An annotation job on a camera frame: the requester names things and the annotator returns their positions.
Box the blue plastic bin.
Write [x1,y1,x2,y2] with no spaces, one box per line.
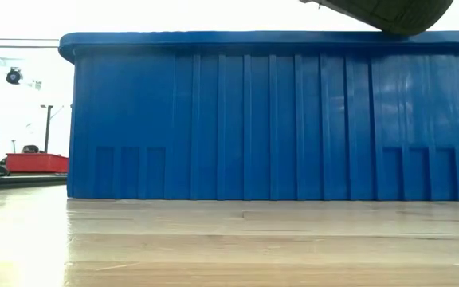
[57,30,459,202]

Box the black rubber slide sandal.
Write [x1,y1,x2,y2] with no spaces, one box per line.
[299,0,455,37]

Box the thin black stand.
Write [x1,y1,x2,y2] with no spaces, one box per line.
[40,104,54,155]

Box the round black hanging device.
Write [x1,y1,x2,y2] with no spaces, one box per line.
[6,66,24,85]

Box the red plastic bin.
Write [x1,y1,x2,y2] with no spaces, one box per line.
[5,152,69,175]

